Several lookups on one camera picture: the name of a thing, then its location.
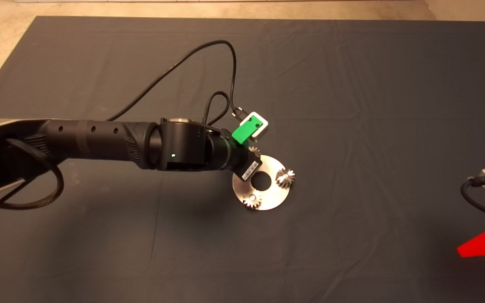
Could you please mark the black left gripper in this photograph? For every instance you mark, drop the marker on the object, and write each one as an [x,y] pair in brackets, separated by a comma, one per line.
[244,162]

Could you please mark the small steel planetary gear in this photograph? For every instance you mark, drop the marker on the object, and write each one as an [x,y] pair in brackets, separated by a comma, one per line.
[283,180]
[255,150]
[251,204]

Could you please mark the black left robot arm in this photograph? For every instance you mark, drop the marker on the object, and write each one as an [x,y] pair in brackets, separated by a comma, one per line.
[107,141]

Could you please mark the round metal carrier plate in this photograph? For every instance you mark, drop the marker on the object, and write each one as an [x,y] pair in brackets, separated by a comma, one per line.
[276,198]

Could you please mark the dark grey table cloth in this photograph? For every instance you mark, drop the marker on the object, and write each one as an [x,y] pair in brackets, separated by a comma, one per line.
[352,105]

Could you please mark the green left camera mount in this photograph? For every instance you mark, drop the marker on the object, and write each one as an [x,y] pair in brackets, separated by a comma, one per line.
[246,130]

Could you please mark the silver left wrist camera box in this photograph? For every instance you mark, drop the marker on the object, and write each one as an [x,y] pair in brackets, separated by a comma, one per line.
[262,128]

